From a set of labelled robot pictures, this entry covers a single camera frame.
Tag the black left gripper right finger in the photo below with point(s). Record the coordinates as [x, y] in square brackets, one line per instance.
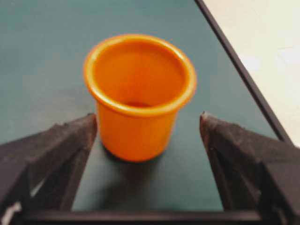
[252, 171]

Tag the black aluminium frame rail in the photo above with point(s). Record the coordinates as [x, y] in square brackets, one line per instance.
[245, 76]

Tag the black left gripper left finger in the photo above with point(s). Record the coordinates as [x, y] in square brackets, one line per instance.
[43, 171]

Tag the orange plastic cup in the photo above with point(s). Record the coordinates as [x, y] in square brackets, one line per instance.
[139, 83]

